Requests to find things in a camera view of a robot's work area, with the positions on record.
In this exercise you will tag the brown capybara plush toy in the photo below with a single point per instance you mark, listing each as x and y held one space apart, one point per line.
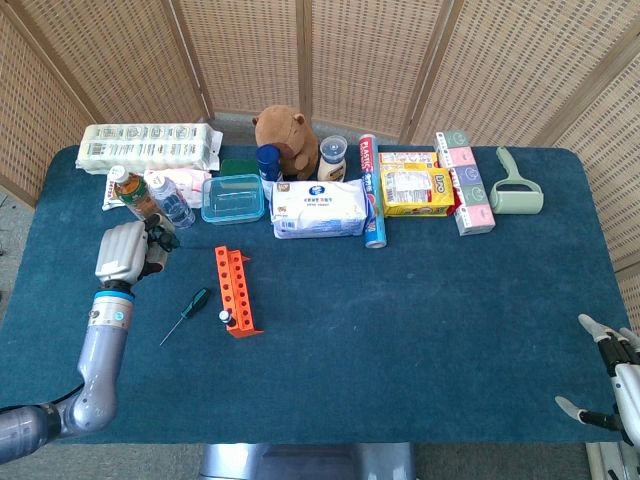
287 135

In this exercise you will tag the red yellow snack box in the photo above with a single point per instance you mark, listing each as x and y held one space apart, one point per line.
405 159

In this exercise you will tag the white toilet paper pack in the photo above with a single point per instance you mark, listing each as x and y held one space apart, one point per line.
145 145

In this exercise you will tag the clear water bottle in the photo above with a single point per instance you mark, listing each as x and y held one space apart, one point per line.
175 205

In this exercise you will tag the yellow snack bag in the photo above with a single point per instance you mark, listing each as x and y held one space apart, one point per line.
415 192

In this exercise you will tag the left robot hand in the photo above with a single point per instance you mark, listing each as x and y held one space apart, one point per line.
120 252

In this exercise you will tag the orange tool rack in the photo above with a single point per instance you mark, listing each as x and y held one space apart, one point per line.
232 280

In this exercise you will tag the pastel tissue pack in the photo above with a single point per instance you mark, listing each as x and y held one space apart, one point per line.
470 195

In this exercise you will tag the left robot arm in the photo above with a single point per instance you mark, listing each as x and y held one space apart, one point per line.
102 350

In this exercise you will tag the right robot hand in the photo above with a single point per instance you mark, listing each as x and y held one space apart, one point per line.
625 390

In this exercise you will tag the dark green box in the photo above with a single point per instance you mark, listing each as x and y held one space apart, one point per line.
240 167

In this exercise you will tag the green tea bottle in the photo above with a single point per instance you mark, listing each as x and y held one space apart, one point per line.
132 192

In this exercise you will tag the wicker folding screen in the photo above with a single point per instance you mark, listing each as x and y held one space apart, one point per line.
350 50

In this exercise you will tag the clear blue-lidded food container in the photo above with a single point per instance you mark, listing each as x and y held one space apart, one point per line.
232 200

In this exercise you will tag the blue plastic wrap roll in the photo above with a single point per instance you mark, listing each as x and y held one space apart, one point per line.
374 230

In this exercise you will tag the blue felt table cover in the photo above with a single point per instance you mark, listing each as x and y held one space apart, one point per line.
400 325

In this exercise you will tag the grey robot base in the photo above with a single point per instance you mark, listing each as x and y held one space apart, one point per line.
300 462

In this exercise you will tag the blue white spray can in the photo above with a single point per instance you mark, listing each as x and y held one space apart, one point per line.
270 162

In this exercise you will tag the white clear-capped sauce bottle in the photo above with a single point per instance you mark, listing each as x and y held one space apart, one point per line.
332 167

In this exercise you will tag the white wet wipes pack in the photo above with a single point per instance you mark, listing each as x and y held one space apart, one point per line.
320 210

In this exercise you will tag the green lint roller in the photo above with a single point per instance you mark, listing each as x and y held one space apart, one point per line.
515 200

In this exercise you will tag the white pink snack bag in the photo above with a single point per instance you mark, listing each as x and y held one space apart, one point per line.
192 182

